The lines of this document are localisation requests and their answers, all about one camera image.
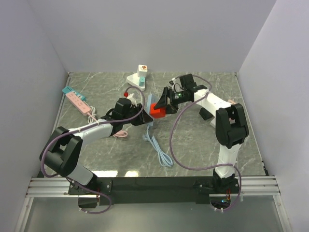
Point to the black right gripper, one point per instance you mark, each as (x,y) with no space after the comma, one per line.
(172,108)

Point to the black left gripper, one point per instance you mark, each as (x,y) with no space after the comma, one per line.
(142,118)

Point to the red cube socket adapter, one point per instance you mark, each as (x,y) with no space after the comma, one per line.
(157,113)

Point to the light blue power strip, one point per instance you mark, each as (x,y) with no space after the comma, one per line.
(150,100)

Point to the black cube adapter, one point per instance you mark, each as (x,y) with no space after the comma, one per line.
(205,114)

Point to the pink power strip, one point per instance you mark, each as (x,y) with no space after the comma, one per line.
(78,103)

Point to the teal power strip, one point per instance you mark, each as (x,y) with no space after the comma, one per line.
(68,89)

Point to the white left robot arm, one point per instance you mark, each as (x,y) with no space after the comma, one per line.
(61,152)

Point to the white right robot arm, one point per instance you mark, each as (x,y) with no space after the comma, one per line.
(231,126)

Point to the teal plug adapter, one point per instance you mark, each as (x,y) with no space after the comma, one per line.
(141,82)

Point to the white triangular power strip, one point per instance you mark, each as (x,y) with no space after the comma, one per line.
(133,81)

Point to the white cube adapter with picture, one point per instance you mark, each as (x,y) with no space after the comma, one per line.
(142,71)

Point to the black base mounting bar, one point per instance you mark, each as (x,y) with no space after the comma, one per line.
(180,189)

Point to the aluminium frame rail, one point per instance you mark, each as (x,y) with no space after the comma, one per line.
(28,201)

